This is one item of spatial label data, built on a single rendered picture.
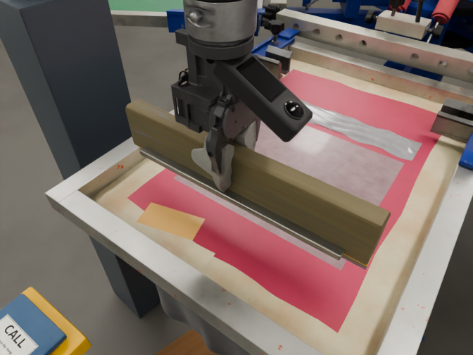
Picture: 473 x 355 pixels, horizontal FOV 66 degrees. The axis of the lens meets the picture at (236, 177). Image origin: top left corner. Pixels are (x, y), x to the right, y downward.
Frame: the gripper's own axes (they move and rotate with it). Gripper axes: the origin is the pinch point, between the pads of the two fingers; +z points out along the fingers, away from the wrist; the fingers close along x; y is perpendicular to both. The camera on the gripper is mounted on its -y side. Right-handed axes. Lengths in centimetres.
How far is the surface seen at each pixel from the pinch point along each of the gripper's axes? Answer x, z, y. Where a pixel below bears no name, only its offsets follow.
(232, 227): 0.0, 11.9, 0.8
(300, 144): -26.1, 11.9, 2.4
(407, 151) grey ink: -36.5, 11.6, -16.4
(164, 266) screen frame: 13.4, 8.4, 2.7
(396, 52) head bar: -67, 6, -2
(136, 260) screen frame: 14.8, 9.0, 7.0
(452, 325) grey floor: -73, 107, -54
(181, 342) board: -4, 105, 29
